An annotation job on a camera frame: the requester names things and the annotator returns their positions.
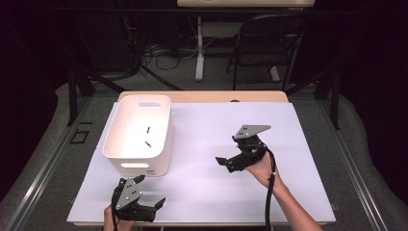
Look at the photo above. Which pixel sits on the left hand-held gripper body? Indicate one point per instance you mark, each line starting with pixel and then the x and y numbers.
pixel 128 195

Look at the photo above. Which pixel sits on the white plastic bin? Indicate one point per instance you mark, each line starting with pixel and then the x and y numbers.
pixel 138 138

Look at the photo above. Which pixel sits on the black folding chair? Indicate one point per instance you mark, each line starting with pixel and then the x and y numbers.
pixel 267 57

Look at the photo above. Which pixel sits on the black metal stand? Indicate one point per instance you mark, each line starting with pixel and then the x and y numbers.
pixel 336 106
pixel 72 96

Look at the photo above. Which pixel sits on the white-legged desk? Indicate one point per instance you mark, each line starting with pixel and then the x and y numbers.
pixel 199 48

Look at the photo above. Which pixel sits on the person's right hand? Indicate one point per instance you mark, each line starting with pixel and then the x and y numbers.
pixel 264 170

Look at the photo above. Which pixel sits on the white shuttlecock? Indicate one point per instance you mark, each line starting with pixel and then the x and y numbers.
pixel 147 143
pixel 148 130

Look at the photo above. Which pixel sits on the person's left hand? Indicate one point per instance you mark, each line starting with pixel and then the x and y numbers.
pixel 118 224

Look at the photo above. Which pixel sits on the white board mat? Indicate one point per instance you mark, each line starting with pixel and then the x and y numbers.
pixel 198 192

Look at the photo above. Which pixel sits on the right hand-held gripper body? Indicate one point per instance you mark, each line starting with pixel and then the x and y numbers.
pixel 247 154

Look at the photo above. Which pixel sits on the wooden table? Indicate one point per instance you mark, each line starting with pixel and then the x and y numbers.
pixel 218 96

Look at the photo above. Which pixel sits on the metal floor rail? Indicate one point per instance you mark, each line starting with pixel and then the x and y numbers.
pixel 349 163
pixel 48 163

